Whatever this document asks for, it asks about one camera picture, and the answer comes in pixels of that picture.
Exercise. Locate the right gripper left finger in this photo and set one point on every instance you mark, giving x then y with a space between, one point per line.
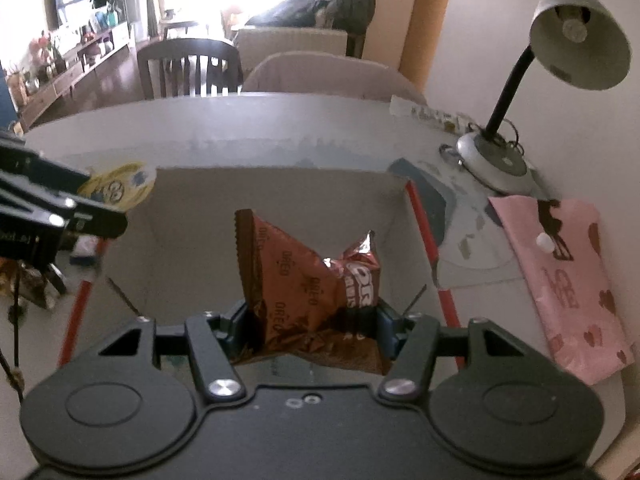
214 342

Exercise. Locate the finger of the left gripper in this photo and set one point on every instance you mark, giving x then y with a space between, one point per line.
18 159
90 217

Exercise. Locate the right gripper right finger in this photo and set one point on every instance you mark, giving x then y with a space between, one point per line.
410 344

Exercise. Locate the yellow minion snack pack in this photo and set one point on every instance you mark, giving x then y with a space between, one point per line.
123 188

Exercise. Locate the brown Oreo snack bag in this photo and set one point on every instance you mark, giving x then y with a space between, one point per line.
304 304

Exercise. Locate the red chips bag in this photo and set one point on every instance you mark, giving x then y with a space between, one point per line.
42 287

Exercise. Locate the red cardboard shoe box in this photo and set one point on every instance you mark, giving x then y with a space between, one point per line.
178 255

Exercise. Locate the wooden tv cabinet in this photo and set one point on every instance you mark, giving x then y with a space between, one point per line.
83 60

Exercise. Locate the dark wooden chair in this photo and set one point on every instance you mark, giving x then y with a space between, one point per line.
189 67

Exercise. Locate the pink heart pouch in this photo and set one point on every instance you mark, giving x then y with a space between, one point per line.
557 243

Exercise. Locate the coffee table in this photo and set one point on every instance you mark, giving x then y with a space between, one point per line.
177 28

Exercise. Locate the beige sofa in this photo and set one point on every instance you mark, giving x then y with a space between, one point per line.
336 27

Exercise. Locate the pink upholstered chair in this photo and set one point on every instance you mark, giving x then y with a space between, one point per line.
330 75

